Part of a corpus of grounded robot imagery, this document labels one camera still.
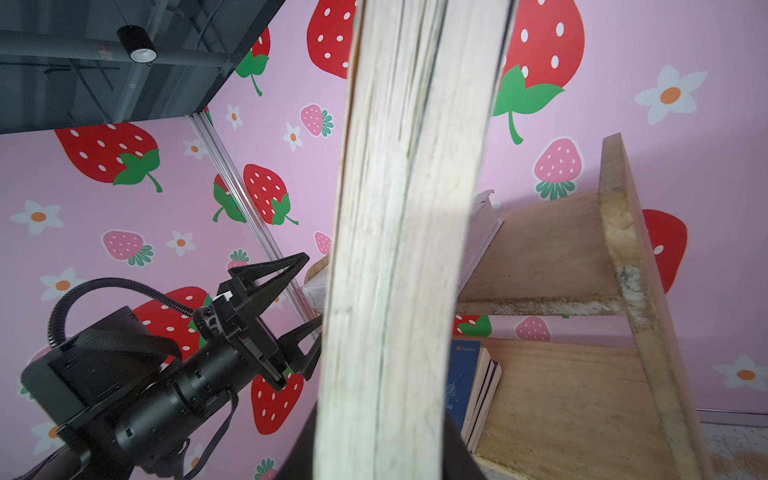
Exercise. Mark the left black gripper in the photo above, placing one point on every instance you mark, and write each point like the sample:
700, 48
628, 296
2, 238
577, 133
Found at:
154, 430

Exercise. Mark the blue book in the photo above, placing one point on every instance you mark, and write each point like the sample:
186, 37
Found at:
472, 381

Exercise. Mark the white photo cover book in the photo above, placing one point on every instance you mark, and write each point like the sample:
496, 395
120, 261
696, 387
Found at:
484, 225

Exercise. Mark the yellow cover book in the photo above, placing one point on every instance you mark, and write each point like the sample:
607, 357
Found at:
422, 87

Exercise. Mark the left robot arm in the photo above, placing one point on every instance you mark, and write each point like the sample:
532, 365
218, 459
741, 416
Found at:
123, 399

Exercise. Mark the wooden two-tier bookshelf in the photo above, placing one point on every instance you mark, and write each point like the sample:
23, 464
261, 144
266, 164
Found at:
593, 385

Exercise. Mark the black ceiling spotlight near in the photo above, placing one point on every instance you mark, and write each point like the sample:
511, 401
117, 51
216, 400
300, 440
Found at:
137, 43

